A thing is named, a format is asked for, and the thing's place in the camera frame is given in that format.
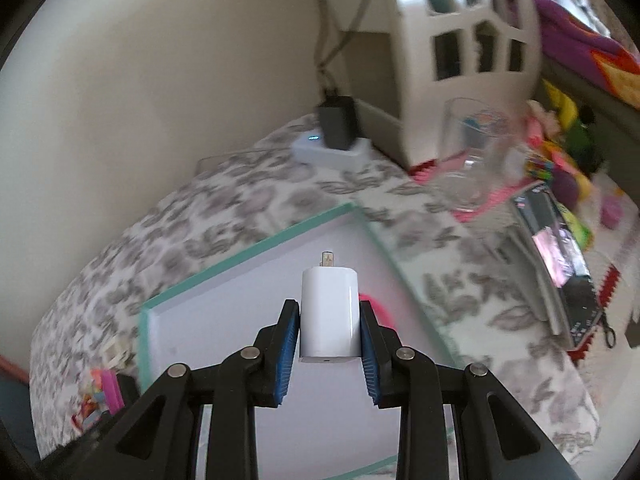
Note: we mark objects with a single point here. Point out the black glossy box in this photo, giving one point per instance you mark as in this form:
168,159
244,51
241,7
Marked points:
580,310

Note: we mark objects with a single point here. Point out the white lace mat red edge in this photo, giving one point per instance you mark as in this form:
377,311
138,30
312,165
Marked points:
617,270

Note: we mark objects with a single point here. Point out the yellow toy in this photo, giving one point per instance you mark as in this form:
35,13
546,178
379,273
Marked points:
562,105

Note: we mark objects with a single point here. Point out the white charger adapter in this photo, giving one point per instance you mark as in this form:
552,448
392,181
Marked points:
330,310

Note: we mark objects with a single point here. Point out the white power strip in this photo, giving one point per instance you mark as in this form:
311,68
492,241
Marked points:
325,157

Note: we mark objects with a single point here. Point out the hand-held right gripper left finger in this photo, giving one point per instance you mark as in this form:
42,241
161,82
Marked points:
287,360

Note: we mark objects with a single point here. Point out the purple ball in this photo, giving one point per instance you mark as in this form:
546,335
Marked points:
569,185

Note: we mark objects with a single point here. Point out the black power adapter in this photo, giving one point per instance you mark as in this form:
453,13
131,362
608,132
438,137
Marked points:
337,122

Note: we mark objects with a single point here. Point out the green toy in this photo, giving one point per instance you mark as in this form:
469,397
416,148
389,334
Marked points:
587,145

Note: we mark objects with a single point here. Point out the grey floral tablecloth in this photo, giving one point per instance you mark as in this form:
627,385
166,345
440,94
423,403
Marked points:
200,210

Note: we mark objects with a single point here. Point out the clear drinking glass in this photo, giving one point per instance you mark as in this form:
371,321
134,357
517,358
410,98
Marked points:
460,150

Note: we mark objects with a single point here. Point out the pink plush toy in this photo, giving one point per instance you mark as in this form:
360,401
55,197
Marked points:
537,125

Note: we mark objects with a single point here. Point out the white laundry basket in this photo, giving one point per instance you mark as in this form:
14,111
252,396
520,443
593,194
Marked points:
415,85

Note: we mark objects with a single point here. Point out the purple and orange blanket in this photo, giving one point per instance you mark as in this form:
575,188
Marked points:
575,45

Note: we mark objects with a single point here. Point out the grey flat book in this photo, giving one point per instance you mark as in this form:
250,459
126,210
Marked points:
540,280

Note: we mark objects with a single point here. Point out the white tray with teal rim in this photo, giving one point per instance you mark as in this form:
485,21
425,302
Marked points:
240,290

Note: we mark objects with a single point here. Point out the pink block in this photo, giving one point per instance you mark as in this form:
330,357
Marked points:
612,212

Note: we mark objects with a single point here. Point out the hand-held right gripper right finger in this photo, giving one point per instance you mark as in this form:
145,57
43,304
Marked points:
369,360

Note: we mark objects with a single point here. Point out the black zipper pull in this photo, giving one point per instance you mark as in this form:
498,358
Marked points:
610,335

